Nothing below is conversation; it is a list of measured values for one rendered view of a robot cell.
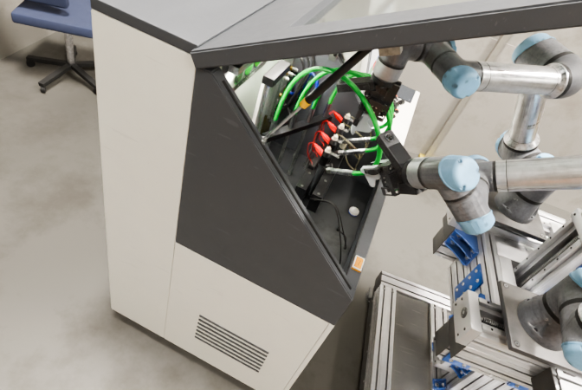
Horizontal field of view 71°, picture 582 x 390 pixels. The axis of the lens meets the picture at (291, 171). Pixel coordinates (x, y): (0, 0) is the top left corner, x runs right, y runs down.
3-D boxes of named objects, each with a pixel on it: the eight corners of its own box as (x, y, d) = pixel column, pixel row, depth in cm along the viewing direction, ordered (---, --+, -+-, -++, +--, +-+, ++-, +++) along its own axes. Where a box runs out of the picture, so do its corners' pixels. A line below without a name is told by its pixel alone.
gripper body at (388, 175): (380, 195, 108) (410, 198, 97) (371, 165, 106) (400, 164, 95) (402, 185, 110) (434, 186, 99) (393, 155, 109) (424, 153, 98)
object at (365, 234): (338, 315, 130) (356, 289, 119) (325, 309, 130) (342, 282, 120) (378, 198, 176) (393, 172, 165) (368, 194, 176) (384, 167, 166)
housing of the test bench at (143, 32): (163, 345, 185) (197, 45, 87) (110, 315, 189) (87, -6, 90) (281, 173, 290) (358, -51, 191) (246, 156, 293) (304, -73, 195)
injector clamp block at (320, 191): (309, 225, 149) (322, 198, 139) (285, 213, 150) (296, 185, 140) (336, 173, 174) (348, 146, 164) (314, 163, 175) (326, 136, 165)
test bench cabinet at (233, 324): (274, 409, 178) (333, 327, 126) (162, 345, 185) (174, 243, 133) (324, 286, 231) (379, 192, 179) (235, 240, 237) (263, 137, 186)
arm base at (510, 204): (527, 202, 159) (545, 185, 153) (536, 229, 148) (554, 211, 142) (491, 188, 160) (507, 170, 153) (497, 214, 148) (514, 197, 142)
